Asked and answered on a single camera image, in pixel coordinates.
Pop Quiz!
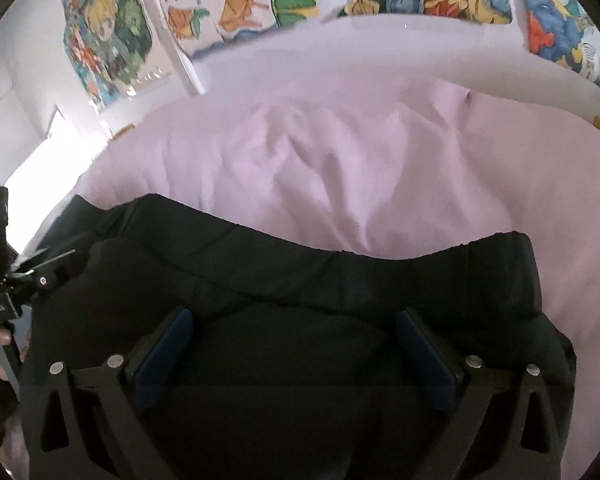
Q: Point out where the blue cartoon wall poster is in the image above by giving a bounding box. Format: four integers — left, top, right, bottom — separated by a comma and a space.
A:
521, 0, 600, 102

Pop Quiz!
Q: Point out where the bright window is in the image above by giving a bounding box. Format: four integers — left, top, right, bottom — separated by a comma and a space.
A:
4, 107, 112, 213

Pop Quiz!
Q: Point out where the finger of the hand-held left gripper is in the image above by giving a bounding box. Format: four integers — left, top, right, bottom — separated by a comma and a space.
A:
7, 247, 77, 303

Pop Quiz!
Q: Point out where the blond cartoon figure wall poster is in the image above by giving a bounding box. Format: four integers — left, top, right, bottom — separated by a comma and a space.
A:
59, 0, 175, 112

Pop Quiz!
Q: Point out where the white fruit cartoon wall poster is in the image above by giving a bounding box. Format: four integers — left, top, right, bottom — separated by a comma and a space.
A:
145, 0, 322, 58

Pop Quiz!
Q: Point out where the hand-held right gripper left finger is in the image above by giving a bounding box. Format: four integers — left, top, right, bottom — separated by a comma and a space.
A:
30, 306, 196, 480

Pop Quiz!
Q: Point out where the pink bed sheet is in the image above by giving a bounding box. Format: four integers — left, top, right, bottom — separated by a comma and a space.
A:
0, 77, 600, 480

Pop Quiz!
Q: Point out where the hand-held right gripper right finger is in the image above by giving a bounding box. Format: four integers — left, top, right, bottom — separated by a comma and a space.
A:
395, 307, 568, 480

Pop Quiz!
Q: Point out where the black garment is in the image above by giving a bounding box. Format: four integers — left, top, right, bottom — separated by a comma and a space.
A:
20, 192, 579, 480

